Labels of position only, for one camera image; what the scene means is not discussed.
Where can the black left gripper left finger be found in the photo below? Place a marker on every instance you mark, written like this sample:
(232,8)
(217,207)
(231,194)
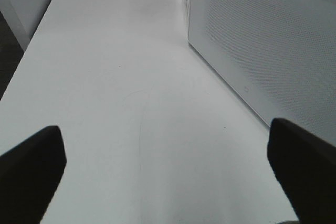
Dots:
(30,174)

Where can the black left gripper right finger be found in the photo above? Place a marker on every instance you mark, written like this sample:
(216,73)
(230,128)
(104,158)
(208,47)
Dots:
(304,165)

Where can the white microwave door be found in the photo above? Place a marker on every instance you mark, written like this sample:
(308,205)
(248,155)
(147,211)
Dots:
(278,56)

